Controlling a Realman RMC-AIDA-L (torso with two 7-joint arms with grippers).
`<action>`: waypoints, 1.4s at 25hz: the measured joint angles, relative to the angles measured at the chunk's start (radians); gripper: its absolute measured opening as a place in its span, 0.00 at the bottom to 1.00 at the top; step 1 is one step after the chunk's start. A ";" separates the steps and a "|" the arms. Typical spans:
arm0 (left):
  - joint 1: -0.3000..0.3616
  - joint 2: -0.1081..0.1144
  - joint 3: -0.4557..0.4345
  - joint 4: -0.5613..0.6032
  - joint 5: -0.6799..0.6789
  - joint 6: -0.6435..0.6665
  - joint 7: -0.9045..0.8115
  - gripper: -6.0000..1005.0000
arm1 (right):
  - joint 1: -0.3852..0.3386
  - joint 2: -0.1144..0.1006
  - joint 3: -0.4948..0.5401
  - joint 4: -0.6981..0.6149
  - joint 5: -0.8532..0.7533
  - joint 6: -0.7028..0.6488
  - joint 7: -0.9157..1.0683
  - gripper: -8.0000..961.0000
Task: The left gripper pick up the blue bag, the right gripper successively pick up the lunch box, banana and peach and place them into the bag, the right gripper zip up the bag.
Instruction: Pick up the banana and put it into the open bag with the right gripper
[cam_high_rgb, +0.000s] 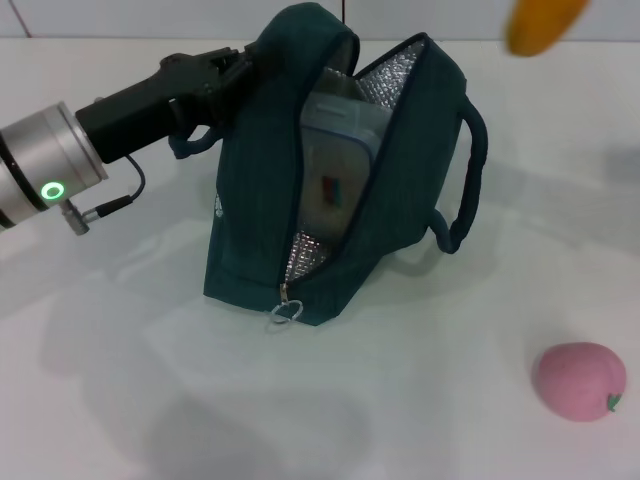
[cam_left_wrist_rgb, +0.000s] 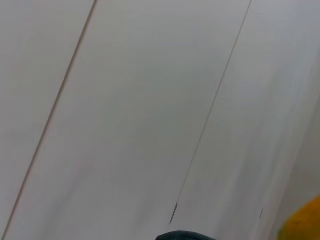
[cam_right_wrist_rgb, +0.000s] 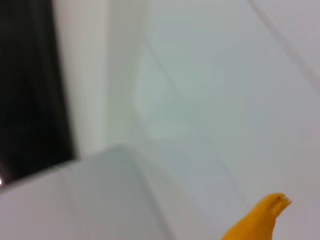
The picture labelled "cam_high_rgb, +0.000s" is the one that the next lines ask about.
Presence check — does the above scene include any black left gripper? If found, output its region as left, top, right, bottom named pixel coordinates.
left=74, top=43, right=261, bottom=164

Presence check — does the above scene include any clear blue-rimmed lunch box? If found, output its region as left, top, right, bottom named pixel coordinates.
left=297, top=69, right=396, bottom=241

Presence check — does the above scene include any dark teal insulated lunch bag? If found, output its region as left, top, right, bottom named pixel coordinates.
left=169, top=2, right=490, bottom=336

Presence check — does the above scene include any yellow banana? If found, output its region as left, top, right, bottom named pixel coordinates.
left=505, top=0, right=591, bottom=57

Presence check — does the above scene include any pink toy peach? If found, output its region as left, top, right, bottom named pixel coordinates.
left=530, top=341, right=628, bottom=422

